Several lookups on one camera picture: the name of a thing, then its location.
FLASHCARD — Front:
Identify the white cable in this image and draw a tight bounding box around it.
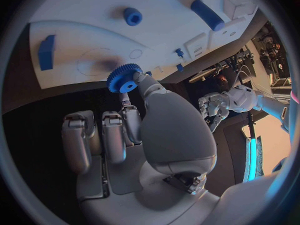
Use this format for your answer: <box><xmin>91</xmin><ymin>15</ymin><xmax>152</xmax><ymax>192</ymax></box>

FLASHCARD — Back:
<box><xmin>235</xmin><ymin>64</ymin><xmax>273</xmax><ymax>96</ymax></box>

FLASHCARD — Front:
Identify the white task board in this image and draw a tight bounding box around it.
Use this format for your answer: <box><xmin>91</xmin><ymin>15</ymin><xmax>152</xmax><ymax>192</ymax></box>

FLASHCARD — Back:
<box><xmin>28</xmin><ymin>0</ymin><xmax>259</xmax><ymax>90</ymax></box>

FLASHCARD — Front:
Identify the glowing light bar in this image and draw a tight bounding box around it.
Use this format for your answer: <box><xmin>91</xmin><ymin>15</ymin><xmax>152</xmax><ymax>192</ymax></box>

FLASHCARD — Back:
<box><xmin>248</xmin><ymin>137</ymin><xmax>259</xmax><ymax>182</ymax></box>

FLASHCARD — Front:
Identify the blue block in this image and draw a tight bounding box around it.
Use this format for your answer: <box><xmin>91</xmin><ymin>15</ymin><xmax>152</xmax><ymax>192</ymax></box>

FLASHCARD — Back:
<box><xmin>37</xmin><ymin>34</ymin><xmax>57</xmax><ymax>72</ymax></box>

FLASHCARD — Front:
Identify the person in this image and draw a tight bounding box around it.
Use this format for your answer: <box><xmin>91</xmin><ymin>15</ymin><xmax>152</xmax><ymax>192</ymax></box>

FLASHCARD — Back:
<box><xmin>213</xmin><ymin>73</ymin><xmax>232</xmax><ymax>93</ymax></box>

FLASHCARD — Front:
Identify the short blue cylinder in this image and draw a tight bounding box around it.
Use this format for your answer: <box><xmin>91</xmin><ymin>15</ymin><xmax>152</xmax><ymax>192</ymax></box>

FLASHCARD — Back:
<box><xmin>123</xmin><ymin>7</ymin><xmax>144</xmax><ymax>27</ymax></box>

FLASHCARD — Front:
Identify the blue gear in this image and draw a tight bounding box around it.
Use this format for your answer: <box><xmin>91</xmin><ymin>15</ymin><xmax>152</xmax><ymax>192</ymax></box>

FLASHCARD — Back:
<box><xmin>106</xmin><ymin>63</ymin><xmax>144</xmax><ymax>94</ymax></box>

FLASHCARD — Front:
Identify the long blue cylinder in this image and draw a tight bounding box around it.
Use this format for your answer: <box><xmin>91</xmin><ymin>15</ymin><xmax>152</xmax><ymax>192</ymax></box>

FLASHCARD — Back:
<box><xmin>190</xmin><ymin>0</ymin><xmax>226</xmax><ymax>32</ymax></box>

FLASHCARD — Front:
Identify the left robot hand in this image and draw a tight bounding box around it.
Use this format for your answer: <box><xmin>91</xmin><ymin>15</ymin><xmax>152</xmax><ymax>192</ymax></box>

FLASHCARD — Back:
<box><xmin>197</xmin><ymin>91</ymin><xmax>231</xmax><ymax>133</ymax></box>

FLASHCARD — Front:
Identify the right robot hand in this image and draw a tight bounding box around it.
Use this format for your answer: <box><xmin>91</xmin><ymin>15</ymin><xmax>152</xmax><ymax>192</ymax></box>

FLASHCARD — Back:
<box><xmin>60</xmin><ymin>71</ymin><xmax>222</xmax><ymax>225</ymax></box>

